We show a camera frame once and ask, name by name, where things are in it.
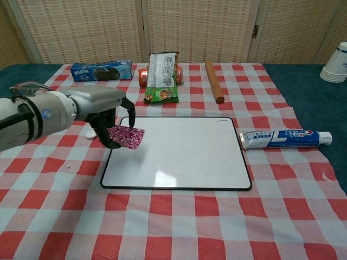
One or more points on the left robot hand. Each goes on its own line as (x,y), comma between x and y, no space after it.
(97,101)

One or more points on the white board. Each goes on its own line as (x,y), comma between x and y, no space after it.
(184,154)

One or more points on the blue cookie box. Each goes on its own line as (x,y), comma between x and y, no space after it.
(101,71)

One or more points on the orange drink can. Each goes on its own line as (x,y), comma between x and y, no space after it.
(142,77)

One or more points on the green snack bag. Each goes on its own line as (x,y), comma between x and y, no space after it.
(161,81)

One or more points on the wooden rolling pin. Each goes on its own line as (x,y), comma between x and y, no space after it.
(214,81)

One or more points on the woven folding screen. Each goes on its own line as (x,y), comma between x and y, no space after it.
(195,29)

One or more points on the red white checked tablecloth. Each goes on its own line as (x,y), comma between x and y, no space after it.
(173,224)

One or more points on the metal screen hinge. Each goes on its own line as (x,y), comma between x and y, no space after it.
(255,31)

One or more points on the blue white toothpaste tube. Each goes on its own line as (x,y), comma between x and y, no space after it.
(284,138)

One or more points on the teal table cover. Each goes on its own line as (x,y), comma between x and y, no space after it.
(311,89)

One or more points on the stack of paper cups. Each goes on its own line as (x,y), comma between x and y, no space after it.
(334,67)

